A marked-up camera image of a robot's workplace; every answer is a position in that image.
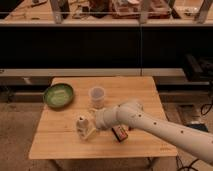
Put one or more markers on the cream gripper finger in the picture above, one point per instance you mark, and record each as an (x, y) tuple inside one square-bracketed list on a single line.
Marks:
[(92, 111), (92, 133)]

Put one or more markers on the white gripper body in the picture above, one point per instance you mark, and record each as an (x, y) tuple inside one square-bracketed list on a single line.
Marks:
[(106, 118)]

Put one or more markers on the clear plastic bottle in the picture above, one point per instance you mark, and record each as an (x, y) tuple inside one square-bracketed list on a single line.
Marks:
[(83, 126)]

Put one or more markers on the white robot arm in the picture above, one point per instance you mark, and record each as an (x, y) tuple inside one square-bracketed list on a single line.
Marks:
[(130, 113)]

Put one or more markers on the clear plastic cup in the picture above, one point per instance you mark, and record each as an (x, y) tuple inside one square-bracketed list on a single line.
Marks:
[(97, 95)]

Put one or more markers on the dark snack bar packet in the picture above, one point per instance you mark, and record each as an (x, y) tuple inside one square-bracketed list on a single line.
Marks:
[(120, 133)]

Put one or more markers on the small red brown packet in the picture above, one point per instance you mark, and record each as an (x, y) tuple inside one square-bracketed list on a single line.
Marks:
[(130, 128)]

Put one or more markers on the wooden table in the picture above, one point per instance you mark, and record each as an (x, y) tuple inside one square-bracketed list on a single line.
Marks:
[(56, 136)]

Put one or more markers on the green bowl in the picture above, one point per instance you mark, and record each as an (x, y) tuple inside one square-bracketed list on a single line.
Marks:
[(58, 95)]

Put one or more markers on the black foot pedal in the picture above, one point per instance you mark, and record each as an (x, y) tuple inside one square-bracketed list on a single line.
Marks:
[(199, 126)]

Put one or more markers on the red tray on shelf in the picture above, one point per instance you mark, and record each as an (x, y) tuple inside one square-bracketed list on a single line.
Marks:
[(132, 9)]

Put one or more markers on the long workbench shelf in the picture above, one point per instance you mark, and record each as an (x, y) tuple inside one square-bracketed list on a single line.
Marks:
[(98, 13)]

